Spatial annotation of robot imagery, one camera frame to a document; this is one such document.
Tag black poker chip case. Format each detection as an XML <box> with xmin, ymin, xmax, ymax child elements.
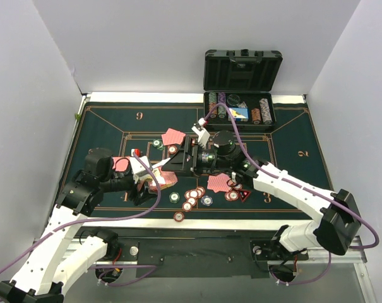
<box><xmin>203</xmin><ymin>49</ymin><xmax>283</xmax><ymax>132</ymax></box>

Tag red playing card deck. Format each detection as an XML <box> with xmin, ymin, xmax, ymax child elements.
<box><xmin>146</xmin><ymin>167</ymin><xmax>178</xmax><ymax>192</ymax></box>

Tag face-up card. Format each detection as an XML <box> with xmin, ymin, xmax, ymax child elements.
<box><xmin>152</xmin><ymin>158</ymin><xmax>170</xmax><ymax>169</ymax></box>

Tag purple chip row in case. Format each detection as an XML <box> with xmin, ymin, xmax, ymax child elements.
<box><xmin>259</xmin><ymin>98</ymin><xmax>273</xmax><ymax>125</ymax></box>

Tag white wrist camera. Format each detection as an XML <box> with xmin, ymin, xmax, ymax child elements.
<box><xmin>129</xmin><ymin>156</ymin><xmax>152</xmax><ymax>182</ymax></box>
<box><xmin>191</xmin><ymin>118</ymin><xmax>210</xmax><ymax>148</ymax></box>

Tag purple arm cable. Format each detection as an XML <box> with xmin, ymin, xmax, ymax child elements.
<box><xmin>201</xmin><ymin>102</ymin><xmax>381</xmax><ymax>287</ymax></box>
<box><xmin>0</xmin><ymin>154</ymin><xmax>162</xmax><ymax>299</ymax></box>

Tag orange chip row in case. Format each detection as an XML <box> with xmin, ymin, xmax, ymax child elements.
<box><xmin>251</xmin><ymin>108</ymin><xmax>261</xmax><ymax>125</ymax></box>

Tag black dealer button in case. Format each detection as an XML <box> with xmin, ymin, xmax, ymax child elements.
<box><xmin>227</xmin><ymin>93</ymin><xmax>241</xmax><ymax>107</ymax></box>

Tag dark green poker table mat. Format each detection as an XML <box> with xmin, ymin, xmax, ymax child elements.
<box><xmin>60</xmin><ymin>102</ymin><xmax>332</xmax><ymax>220</ymax></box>

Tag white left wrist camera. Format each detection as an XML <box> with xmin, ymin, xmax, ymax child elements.
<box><xmin>129</xmin><ymin>156</ymin><xmax>152</xmax><ymax>182</ymax></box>

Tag blue poker chip stack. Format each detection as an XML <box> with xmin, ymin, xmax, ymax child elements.
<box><xmin>200</xmin><ymin>196</ymin><xmax>213</xmax><ymax>206</ymax></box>

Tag green chips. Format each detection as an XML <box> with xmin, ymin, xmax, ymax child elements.
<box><xmin>152</xmin><ymin>139</ymin><xmax>165</xmax><ymax>150</ymax></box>

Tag red poker chip stack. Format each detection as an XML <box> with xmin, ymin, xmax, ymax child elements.
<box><xmin>182</xmin><ymin>186</ymin><xmax>205</xmax><ymax>212</ymax></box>

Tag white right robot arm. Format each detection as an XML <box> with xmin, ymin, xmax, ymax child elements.
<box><xmin>162</xmin><ymin>131</ymin><xmax>361</xmax><ymax>258</ymax></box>

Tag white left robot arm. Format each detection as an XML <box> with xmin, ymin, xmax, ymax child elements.
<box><xmin>0</xmin><ymin>148</ymin><xmax>157</xmax><ymax>302</ymax></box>

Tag blue boxed card deck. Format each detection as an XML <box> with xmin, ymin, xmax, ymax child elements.
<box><xmin>228</xmin><ymin>107</ymin><xmax>249</xmax><ymax>122</ymax></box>

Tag aluminium front rail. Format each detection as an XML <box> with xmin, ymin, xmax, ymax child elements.
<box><xmin>26</xmin><ymin>235</ymin><xmax>367</xmax><ymax>265</ymax></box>

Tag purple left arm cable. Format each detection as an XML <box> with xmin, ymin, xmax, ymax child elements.
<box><xmin>0</xmin><ymin>154</ymin><xmax>162</xmax><ymax>299</ymax></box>

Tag moved red chip group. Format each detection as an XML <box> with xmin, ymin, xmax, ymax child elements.
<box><xmin>224</xmin><ymin>189</ymin><xmax>240</xmax><ymax>201</ymax></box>

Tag green orange chip row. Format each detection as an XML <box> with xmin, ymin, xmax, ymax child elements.
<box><xmin>208</xmin><ymin>92</ymin><xmax>217</xmax><ymax>119</ymax></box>

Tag green poker chip stack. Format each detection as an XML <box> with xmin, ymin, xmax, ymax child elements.
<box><xmin>169</xmin><ymin>192</ymin><xmax>181</xmax><ymax>204</ymax></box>

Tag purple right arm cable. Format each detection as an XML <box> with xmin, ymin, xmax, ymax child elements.
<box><xmin>201</xmin><ymin>102</ymin><xmax>381</xmax><ymax>287</ymax></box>

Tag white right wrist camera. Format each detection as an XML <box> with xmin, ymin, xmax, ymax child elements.
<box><xmin>191</xmin><ymin>118</ymin><xmax>210</xmax><ymax>148</ymax></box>

